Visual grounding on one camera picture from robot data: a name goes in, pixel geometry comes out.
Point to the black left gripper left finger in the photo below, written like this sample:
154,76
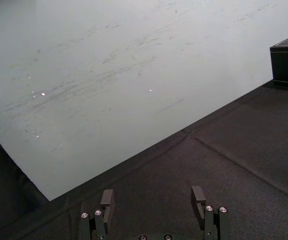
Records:
107,203

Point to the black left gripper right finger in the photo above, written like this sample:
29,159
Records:
199,197

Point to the black box with pale trim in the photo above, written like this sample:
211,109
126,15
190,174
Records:
287,60

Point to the black table cloth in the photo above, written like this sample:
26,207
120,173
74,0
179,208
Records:
209,162

